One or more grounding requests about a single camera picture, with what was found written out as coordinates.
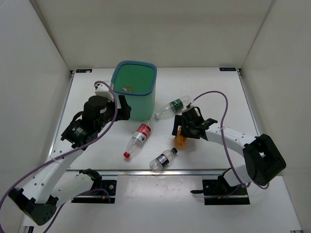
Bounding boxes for green label clear bottle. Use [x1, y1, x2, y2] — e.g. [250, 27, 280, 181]
[154, 95, 192, 120]

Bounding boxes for orange juice bottle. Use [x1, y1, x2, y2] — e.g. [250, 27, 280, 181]
[173, 126, 187, 149]
[122, 86, 133, 93]

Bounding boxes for red label water bottle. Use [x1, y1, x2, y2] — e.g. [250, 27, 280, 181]
[123, 123, 152, 159]

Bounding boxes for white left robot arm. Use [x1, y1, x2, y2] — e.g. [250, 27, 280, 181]
[8, 95, 131, 226]

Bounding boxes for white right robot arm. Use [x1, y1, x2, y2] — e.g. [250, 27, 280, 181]
[172, 107, 286, 194]

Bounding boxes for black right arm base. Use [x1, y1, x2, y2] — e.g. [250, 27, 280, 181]
[190, 175, 250, 206]

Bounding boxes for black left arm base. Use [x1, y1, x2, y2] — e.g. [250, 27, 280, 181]
[71, 169, 117, 204]

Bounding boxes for green plastic bin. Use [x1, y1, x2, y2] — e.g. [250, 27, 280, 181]
[111, 60, 157, 121]

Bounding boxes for left corner label sticker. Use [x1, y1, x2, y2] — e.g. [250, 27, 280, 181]
[75, 69, 92, 73]

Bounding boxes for corner label sticker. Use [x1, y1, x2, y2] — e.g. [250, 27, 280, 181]
[219, 67, 236, 72]
[75, 69, 92, 73]

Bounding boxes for black label small bottle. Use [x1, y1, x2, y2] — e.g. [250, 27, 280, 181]
[149, 148, 178, 173]

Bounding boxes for right corner label sticker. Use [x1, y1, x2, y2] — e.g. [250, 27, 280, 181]
[219, 67, 236, 72]

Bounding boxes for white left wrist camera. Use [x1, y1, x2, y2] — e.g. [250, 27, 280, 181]
[94, 83, 114, 101]

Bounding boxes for aluminium table edge rail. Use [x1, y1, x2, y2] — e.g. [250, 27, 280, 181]
[65, 167, 234, 177]

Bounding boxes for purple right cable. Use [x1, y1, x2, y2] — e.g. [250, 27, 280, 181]
[186, 91, 270, 190]

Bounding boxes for purple cable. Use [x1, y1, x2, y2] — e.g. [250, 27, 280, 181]
[186, 91, 270, 190]
[0, 81, 120, 233]

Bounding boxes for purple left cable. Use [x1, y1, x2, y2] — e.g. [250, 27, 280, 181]
[0, 81, 120, 233]

